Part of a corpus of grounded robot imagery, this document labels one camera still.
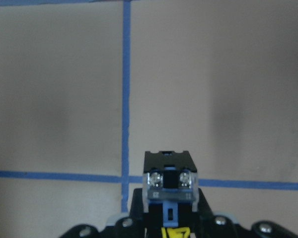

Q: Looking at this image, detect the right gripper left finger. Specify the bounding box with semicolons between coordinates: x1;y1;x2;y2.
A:
114;188;151;238

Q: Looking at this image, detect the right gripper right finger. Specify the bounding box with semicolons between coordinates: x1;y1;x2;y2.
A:
191;188;238;238

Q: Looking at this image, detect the yellow push button switch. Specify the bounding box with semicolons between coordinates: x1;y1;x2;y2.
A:
142;151;199;238

